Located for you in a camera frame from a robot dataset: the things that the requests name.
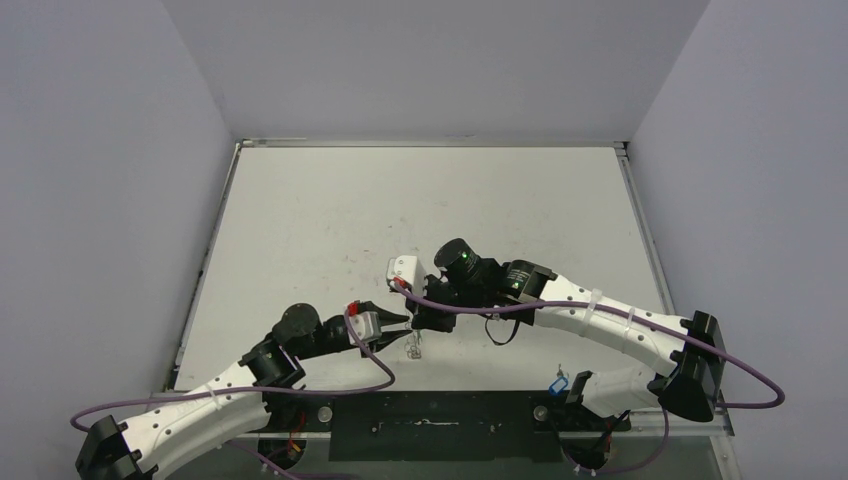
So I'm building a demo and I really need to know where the large metal key ring plate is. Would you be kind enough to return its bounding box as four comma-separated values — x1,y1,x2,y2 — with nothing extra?
404,330,422,360

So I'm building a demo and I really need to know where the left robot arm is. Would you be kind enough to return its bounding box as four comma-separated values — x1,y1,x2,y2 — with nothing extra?
75,301,409,479

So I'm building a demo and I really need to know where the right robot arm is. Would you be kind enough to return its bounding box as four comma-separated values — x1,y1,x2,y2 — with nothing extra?
387,238,726,429

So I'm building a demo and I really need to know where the blue tagged key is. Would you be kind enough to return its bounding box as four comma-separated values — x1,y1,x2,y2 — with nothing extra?
548,364,571,396

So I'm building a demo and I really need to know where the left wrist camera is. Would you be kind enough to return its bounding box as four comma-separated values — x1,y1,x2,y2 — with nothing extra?
345,301,382,346

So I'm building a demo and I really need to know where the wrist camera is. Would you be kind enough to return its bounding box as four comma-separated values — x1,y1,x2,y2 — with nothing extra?
386,255,427,297
345,301,382,346

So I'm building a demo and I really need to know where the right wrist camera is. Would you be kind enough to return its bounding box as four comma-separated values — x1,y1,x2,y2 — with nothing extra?
386,255,427,297

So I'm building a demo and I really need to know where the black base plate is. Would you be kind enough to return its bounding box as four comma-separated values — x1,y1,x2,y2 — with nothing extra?
245,391,631,468

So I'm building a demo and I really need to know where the aluminium rail front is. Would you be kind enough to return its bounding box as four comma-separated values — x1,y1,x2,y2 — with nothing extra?
135,390,735,440

